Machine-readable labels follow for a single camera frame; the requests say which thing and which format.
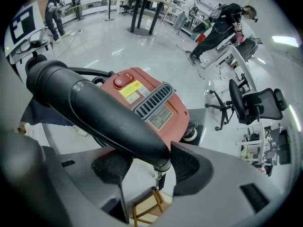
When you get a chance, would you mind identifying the black vacuum power cord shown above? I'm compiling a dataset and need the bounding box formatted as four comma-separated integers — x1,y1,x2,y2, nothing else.
68,66,114,84

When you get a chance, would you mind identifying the person's dark trouser leg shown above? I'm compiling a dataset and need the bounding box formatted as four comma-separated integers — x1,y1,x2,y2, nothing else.
20,99,74,128

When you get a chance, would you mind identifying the wooden chair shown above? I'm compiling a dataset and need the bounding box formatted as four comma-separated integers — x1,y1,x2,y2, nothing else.
131,187,172,225

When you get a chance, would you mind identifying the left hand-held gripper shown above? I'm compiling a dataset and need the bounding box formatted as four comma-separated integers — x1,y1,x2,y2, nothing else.
4,0,52,65

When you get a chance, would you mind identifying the black padded office chair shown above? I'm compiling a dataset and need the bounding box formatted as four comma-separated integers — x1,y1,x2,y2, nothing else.
236,37,259,61

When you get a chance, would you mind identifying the white shelf cart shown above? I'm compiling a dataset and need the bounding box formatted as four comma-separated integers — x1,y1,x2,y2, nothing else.
236,121,292,174

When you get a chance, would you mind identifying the red vacuum cleaner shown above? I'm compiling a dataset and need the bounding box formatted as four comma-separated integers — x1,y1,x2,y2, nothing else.
91,67,199,152

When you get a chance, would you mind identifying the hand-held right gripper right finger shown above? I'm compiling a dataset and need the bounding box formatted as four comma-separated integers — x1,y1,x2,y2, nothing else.
151,140,291,227

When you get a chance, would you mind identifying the yellow floor cable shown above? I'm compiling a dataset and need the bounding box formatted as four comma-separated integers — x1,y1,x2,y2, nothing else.
51,29,82,59

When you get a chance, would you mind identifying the metal pole stand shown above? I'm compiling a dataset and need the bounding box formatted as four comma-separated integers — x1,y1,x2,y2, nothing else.
103,0,119,22

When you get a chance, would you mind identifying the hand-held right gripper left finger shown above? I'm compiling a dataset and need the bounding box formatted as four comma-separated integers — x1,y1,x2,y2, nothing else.
0,131,135,227

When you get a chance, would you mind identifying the white desk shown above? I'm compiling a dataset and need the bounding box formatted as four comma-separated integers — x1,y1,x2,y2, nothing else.
202,44,258,93

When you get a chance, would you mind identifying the person's left forearm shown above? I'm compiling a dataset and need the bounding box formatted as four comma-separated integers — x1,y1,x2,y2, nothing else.
37,0,57,23

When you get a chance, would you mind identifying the green bag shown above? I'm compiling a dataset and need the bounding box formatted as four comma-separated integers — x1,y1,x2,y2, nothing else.
192,18,212,33

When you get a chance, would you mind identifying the grey square platform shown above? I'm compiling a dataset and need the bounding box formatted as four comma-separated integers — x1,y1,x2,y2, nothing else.
187,108,207,147

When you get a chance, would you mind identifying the person's white shoe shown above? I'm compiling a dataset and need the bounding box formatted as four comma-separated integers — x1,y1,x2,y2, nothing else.
72,125,90,137

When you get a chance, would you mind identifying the black mesh office chair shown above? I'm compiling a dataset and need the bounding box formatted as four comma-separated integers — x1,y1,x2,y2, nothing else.
205,79,289,131

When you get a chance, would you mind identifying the wooden table with black legs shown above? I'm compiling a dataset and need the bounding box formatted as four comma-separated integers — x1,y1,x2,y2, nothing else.
120,0,178,36

